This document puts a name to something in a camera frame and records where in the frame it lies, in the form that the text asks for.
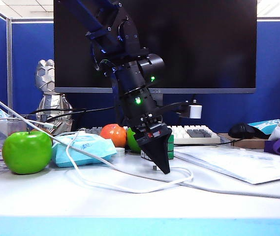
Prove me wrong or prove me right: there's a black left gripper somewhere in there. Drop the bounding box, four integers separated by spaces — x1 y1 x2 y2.
131 113 173 176

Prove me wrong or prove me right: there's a white Type-C charging cable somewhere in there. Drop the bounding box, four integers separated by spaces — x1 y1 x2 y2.
65 132 194 195

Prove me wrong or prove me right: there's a Rubik's cube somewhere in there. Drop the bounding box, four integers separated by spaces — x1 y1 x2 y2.
140 134 175 163

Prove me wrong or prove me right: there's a small green apple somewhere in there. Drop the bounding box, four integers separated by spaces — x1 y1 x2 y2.
126 126 142 153

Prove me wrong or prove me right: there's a white grey mechanical keyboard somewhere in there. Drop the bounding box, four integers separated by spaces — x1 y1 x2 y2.
77 124 221 146

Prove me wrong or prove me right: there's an orange fruit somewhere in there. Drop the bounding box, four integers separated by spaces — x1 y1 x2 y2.
99 123 127 148

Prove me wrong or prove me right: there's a light blue wet wipes pack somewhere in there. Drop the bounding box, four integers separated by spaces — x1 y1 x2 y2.
52 131 118 168

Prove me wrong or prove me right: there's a plastic document sleeve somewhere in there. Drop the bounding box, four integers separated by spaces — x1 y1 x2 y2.
173 145 280 185

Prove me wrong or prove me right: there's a black computer mouse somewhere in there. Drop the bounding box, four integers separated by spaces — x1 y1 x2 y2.
228 122 256 140

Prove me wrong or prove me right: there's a brown mouse pad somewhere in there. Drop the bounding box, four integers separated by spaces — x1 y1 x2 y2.
218 132 270 150

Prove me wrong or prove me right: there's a blue white package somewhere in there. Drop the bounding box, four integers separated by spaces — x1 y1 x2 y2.
247 118 280 135

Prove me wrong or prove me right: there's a black computer monitor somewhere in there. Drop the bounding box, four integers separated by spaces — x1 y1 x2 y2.
53 0 258 126

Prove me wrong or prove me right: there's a silver robot figurine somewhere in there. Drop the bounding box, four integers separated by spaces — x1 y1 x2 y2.
35 59 74 137

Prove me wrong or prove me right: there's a large green apple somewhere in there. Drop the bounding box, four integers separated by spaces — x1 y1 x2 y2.
2 127 54 175

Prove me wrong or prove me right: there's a clear plastic container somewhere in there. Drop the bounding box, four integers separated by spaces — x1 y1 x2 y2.
0 114 51 170

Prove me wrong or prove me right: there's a black mouse cable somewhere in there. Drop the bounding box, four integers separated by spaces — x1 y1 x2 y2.
219 138 244 146

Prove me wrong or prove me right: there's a black monitor cable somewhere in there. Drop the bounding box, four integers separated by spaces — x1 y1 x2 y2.
29 106 116 121

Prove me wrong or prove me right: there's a long white cable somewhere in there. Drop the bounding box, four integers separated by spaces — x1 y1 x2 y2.
0 80 280 201

